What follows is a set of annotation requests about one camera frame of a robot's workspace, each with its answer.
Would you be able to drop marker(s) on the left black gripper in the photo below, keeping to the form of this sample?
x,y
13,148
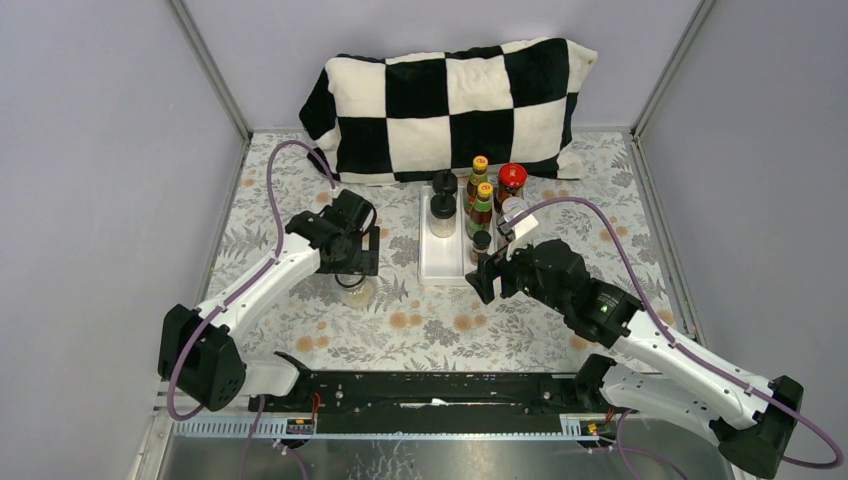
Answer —
x,y
363,262

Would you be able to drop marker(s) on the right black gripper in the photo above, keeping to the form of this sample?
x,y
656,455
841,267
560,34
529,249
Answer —
x,y
482,278

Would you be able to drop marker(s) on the small black pepper bottle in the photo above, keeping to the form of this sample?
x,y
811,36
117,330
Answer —
x,y
481,241

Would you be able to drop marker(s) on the white divided organizer tray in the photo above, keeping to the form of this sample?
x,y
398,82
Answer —
x,y
446,261

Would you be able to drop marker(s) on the glass jar with metal lid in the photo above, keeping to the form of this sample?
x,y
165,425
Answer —
x,y
354,290

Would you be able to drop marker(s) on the yellow cap sauce bottle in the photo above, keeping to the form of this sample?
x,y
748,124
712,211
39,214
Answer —
x,y
481,210
478,175

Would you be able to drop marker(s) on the black spout lid shaker jar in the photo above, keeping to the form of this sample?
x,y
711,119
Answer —
x,y
444,182

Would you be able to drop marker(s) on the red lid chili sauce jar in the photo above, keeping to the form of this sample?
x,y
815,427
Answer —
x,y
511,179

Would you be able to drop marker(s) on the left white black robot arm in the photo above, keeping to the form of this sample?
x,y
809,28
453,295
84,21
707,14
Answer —
x,y
200,353

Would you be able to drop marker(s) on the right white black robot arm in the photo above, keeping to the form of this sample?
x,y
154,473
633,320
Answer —
x,y
649,369

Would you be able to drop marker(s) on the floral patterned table mat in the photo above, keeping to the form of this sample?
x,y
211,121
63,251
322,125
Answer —
x,y
410,326

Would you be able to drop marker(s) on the black and white checkered pillow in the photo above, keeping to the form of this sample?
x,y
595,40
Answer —
x,y
402,119

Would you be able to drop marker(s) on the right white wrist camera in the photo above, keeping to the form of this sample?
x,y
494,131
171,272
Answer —
x,y
511,238

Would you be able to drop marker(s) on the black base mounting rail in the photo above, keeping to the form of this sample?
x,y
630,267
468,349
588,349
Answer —
x,y
441,403

